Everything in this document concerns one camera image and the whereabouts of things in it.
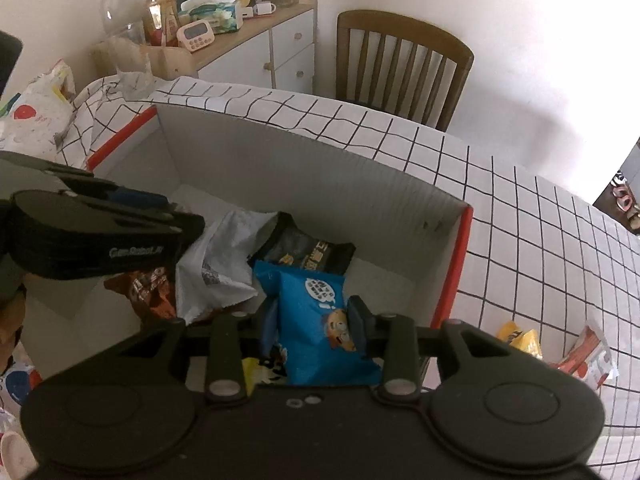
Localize red white snack packet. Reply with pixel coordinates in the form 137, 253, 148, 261
555, 312, 618, 396

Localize clear drinking glass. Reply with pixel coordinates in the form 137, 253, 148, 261
111, 35, 153, 102

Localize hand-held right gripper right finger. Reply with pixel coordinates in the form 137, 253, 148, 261
346, 294, 571, 405

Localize white sideboard wooden top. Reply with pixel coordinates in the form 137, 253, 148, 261
92, 0, 318, 96

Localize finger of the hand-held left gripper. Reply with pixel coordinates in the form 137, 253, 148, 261
44, 165, 174, 214

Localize large clear glass vase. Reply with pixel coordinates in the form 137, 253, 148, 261
101, 0, 151, 43

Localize blue snack packet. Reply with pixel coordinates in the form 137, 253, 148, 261
251, 260, 383, 387

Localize brown wooden chair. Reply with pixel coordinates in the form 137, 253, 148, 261
335, 9, 475, 132

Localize black snack packet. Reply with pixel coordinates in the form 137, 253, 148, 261
248, 212, 357, 276

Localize brown snack packet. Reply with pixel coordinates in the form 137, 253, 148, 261
104, 265, 177, 321

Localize pink toy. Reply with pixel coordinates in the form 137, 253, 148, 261
611, 171, 638, 213

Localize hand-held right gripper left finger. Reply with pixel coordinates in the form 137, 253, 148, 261
107, 300, 281, 405

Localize green white tissue pack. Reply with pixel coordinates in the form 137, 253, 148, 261
180, 0, 244, 35

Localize printed blanket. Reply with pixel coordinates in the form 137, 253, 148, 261
0, 60, 76, 466

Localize golden yellow snack packet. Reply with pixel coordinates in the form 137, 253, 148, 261
241, 345, 291, 387

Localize small yellow snack packet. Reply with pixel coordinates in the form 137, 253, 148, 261
495, 321, 543, 361

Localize clear jar orange contents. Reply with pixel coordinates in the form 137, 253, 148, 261
142, 0, 182, 47

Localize pink white kitchen timer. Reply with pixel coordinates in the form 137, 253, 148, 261
176, 20, 216, 53

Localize white cardboard box red edges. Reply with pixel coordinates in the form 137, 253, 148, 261
20, 102, 473, 396

